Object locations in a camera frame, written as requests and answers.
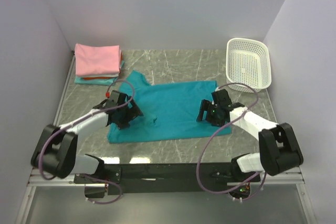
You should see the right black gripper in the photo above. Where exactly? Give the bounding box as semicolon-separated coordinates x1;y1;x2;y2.
196;100;225;129

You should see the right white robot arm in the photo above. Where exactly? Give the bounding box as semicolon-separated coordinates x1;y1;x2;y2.
196;89;303;182

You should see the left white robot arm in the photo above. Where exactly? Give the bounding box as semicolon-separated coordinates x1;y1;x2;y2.
30;90;143;183

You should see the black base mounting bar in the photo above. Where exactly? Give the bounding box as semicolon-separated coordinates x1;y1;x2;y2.
73;162;261;199

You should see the white perforated plastic basket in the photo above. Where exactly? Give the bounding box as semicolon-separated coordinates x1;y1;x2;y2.
226;38;271;93

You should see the pink folded t-shirt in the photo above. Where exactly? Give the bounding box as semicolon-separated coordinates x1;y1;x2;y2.
75;44;122;78

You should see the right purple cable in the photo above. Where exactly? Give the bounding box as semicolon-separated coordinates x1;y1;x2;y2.
196;83;267;204

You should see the purple cable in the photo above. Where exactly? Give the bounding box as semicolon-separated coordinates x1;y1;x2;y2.
196;83;267;204
38;79;136;205

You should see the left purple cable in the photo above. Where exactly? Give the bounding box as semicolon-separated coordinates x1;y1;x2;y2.
38;79;136;205

